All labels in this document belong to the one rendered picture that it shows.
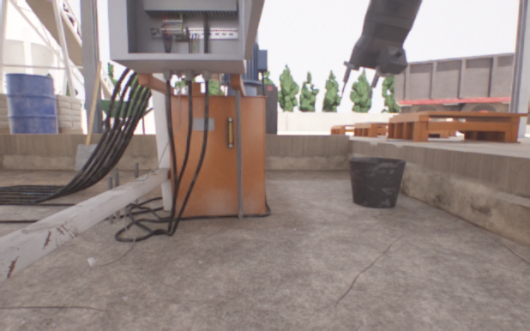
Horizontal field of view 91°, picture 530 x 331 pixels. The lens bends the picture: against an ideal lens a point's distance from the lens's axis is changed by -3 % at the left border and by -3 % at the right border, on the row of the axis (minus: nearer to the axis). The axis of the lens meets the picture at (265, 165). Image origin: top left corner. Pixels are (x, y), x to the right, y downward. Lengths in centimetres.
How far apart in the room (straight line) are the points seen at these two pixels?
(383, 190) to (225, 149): 91
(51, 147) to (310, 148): 298
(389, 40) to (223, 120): 100
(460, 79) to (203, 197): 816
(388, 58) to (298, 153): 275
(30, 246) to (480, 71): 902
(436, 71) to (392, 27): 846
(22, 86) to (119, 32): 413
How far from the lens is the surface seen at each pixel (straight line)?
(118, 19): 99
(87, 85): 578
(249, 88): 162
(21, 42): 1397
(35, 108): 501
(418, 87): 894
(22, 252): 66
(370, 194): 166
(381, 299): 85
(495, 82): 905
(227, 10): 105
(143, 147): 336
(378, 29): 48
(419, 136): 296
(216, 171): 138
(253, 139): 136
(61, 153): 384
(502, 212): 151
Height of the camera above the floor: 44
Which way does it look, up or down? 7 degrees down
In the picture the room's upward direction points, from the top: straight up
